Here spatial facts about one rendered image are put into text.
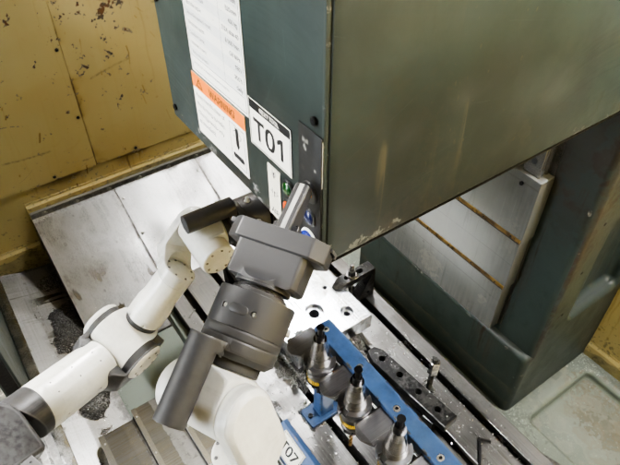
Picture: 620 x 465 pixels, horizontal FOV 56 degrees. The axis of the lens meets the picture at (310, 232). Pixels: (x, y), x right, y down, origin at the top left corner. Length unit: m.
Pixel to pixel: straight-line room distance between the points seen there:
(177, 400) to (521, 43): 0.58
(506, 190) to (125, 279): 1.27
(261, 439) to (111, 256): 1.52
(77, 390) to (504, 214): 0.96
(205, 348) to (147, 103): 1.58
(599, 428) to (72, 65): 1.91
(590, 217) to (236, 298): 0.89
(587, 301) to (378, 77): 1.23
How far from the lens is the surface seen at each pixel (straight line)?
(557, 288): 1.48
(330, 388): 1.13
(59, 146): 2.07
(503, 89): 0.82
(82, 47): 1.96
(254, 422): 0.62
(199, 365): 0.60
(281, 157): 0.73
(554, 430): 1.94
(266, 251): 0.64
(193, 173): 2.25
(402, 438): 1.01
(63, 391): 1.09
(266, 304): 0.61
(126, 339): 1.14
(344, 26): 0.58
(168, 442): 1.66
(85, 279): 2.07
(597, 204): 1.31
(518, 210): 1.38
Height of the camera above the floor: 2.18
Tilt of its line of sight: 44 degrees down
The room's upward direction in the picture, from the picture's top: straight up
